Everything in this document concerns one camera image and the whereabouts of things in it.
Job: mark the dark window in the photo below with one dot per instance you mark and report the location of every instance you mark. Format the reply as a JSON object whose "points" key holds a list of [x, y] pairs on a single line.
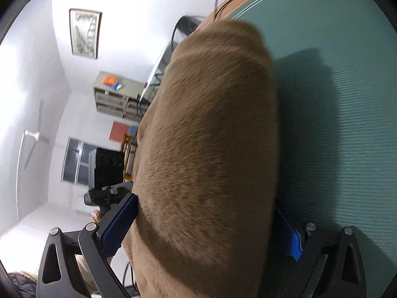
{"points": [[76, 162]]}

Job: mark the white ceiling fan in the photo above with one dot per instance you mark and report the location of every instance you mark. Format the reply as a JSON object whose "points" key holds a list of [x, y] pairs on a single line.
{"points": [[37, 136]]}

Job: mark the framed landscape painting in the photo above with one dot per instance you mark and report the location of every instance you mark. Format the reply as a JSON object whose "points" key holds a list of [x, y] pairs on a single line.
{"points": [[84, 26]]}

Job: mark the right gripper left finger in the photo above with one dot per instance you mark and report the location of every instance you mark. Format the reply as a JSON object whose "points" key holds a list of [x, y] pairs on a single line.
{"points": [[59, 274]]}

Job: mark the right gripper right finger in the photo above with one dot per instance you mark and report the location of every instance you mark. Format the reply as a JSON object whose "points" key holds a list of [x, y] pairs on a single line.
{"points": [[328, 263]]}

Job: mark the green table mat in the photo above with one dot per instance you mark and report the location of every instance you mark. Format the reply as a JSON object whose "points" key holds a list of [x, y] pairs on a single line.
{"points": [[335, 67]]}

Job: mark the black monitor on desk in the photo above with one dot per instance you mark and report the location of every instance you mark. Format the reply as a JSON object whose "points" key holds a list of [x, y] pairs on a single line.
{"points": [[187, 24]]}

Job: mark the person's left hand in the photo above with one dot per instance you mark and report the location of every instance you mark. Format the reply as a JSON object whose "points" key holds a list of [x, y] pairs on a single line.
{"points": [[97, 216]]}

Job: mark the red poster on wall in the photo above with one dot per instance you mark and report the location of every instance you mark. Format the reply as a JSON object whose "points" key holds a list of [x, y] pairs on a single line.
{"points": [[119, 130]]}

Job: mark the brown fleece garment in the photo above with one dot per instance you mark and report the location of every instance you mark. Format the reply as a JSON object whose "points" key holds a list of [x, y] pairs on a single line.
{"points": [[206, 169]]}

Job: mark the beige shelf cabinet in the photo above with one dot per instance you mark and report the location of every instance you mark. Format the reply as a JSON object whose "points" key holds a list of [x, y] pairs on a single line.
{"points": [[124, 102]]}

